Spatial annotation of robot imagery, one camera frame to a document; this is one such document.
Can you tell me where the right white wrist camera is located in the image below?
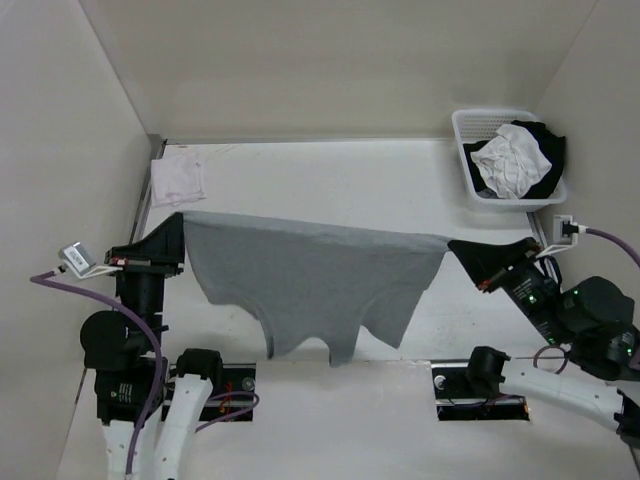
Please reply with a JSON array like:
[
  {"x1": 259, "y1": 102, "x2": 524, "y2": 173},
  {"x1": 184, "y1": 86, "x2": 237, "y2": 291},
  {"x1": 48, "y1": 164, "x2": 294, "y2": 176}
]
[{"x1": 538, "y1": 215, "x2": 585, "y2": 259}]

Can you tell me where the left metal table rail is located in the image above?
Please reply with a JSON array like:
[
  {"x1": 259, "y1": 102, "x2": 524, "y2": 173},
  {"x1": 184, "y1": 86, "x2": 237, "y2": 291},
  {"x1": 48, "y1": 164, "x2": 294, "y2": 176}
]
[{"x1": 129, "y1": 134, "x2": 166, "y2": 243}]

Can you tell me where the folded white tank top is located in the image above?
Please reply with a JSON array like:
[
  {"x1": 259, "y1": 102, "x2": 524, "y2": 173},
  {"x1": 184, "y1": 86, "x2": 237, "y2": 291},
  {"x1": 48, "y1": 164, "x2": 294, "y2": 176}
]
[{"x1": 150, "y1": 154, "x2": 206, "y2": 207}]

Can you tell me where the white tank top in basket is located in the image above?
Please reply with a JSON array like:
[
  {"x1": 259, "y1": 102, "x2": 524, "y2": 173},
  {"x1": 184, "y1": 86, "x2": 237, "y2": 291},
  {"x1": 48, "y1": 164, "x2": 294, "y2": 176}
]
[{"x1": 465, "y1": 123, "x2": 552, "y2": 200}]

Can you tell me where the white plastic laundry basket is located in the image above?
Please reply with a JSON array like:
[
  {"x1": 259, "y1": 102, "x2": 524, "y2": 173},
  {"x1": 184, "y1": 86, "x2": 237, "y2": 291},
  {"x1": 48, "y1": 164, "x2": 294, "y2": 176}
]
[{"x1": 451, "y1": 108, "x2": 568, "y2": 213}]

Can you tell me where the grey tank top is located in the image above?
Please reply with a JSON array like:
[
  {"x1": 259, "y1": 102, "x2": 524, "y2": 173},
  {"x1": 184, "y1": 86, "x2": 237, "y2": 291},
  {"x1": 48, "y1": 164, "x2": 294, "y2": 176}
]
[{"x1": 183, "y1": 211, "x2": 449, "y2": 366}]

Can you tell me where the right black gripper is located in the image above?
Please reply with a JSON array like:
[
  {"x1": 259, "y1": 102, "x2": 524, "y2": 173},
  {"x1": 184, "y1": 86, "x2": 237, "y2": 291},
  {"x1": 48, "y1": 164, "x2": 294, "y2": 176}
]
[{"x1": 447, "y1": 233, "x2": 570, "y2": 342}]

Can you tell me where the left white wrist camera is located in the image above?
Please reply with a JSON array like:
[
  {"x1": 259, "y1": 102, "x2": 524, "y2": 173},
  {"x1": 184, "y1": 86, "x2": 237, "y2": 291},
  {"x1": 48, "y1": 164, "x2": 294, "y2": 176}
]
[{"x1": 58, "y1": 242, "x2": 122, "y2": 280}]

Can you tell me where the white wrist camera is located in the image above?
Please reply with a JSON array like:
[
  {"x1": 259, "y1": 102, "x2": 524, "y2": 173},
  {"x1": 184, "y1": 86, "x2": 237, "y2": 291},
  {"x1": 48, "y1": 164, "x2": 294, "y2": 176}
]
[
  {"x1": 538, "y1": 215, "x2": 585, "y2": 259},
  {"x1": 58, "y1": 242, "x2": 122, "y2": 280}
]

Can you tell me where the black tank top in basket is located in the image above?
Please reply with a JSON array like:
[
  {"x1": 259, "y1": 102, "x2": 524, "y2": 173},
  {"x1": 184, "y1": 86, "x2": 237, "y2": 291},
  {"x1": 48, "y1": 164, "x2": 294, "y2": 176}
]
[{"x1": 462, "y1": 118, "x2": 568, "y2": 200}]

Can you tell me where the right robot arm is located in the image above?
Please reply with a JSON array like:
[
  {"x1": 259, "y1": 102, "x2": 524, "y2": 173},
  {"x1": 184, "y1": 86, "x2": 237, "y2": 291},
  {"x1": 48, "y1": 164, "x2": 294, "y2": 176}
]
[{"x1": 448, "y1": 237, "x2": 639, "y2": 448}]

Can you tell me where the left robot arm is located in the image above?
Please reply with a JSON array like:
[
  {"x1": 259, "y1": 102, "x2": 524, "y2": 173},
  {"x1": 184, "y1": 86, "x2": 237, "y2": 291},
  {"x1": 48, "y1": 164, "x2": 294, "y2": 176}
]
[{"x1": 80, "y1": 213, "x2": 225, "y2": 479}]

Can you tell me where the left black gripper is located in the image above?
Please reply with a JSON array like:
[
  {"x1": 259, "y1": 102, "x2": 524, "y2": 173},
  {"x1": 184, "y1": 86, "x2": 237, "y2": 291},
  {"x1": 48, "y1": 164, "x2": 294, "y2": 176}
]
[{"x1": 108, "y1": 210, "x2": 188, "y2": 347}]

